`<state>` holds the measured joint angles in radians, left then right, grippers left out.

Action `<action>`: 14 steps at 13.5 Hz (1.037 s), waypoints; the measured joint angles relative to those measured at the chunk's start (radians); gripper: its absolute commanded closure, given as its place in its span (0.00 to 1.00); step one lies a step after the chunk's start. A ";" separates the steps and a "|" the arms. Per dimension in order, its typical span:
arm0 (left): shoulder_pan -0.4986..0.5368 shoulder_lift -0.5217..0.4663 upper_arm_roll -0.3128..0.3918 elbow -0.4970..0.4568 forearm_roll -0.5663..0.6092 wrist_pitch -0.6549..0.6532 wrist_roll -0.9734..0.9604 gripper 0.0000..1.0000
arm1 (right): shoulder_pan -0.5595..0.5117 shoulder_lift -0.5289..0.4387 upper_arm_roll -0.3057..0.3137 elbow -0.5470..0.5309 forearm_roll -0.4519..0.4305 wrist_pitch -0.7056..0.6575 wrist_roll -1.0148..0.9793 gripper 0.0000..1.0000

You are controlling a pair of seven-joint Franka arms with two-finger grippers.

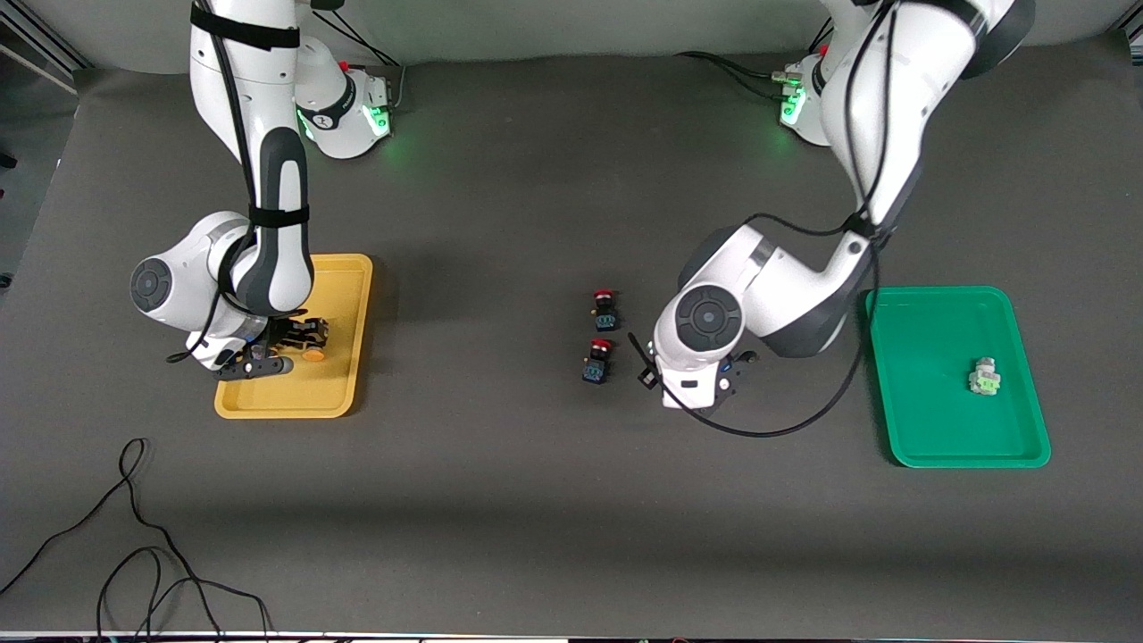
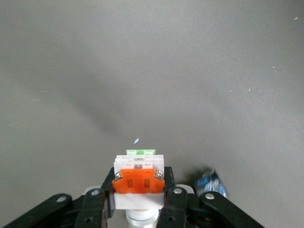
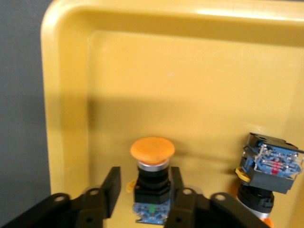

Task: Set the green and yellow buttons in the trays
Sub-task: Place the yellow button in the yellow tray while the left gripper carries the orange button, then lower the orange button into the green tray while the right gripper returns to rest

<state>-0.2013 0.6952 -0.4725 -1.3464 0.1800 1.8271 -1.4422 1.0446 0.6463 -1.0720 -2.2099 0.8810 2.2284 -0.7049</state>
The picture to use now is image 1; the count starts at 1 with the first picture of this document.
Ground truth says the aluminium frame rail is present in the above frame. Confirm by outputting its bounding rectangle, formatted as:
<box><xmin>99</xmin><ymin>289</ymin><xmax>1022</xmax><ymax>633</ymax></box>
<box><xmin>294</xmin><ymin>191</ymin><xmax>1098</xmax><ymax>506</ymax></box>
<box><xmin>0</xmin><ymin>16</ymin><xmax>93</xmax><ymax>96</ymax></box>

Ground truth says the loose black cable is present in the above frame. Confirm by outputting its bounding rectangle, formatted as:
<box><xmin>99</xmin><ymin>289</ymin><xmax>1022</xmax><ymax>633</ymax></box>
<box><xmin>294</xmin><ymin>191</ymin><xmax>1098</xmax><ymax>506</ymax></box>
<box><xmin>0</xmin><ymin>437</ymin><xmax>273</xmax><ymax>640</ymax></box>

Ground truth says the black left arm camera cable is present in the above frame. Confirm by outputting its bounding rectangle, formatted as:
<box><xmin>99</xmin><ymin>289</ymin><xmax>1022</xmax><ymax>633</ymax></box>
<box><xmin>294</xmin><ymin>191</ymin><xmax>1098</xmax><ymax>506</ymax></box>
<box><xmin>627</xmin><ymin>0</ymin><xmax>903</xmax><ymax>438</ymax></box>

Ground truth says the dark grey table cover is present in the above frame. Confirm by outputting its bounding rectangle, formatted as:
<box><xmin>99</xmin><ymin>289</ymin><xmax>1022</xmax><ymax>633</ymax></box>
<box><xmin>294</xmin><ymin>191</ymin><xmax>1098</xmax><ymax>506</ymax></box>
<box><xmin>0</xmin><ymin>36</ymin><xmax>1143</xmax><ymax>637</ymax></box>

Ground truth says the yellow plastic tray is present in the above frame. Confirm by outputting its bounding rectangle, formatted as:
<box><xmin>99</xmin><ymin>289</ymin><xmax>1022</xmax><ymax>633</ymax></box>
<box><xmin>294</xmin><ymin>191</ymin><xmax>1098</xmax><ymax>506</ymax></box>
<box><xmin>214</xmin><ymin>254</ymin><xmax>373</xmax><ymax>420</ymax></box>

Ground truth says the green plastic tray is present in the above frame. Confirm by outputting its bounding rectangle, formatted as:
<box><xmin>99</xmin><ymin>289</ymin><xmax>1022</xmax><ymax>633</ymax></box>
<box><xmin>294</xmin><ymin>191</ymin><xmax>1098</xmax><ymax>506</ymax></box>
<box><xmin>864</xmin><ymin>286</ymin><xmax>1052</xmax><ymax>469</ymax></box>

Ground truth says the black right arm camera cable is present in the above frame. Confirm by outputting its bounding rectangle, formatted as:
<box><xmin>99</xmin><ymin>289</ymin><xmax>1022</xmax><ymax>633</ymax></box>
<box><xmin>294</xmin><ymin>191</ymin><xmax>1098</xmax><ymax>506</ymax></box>
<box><xmin>166</xmin><ymin>0</ymin><xmax>313</xmax><ymax>365</ymax></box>

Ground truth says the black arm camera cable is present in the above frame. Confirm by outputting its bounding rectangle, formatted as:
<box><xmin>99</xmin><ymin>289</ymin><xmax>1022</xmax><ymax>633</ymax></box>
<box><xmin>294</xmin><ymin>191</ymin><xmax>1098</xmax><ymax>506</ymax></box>
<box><xmin>166</xmin><ymin>0</ymin><xmax>313</xmax><ymax>365</ymax></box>
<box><xmin>627</xmin><ymin>0</ymin><xmax>903</xmax><ymax>438</ymax></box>

